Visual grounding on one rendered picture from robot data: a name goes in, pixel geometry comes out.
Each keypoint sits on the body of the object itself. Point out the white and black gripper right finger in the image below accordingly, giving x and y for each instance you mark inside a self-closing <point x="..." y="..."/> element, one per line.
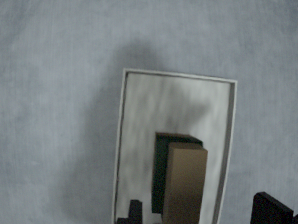
<point x="268" y="210"/>

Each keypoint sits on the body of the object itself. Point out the tan and green flat pack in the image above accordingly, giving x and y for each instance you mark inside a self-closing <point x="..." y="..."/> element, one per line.
<point x="178" y="178"/>

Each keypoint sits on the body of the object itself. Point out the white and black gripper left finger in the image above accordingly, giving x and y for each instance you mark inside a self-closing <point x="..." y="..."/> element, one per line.
<point x="135" y="213"/>

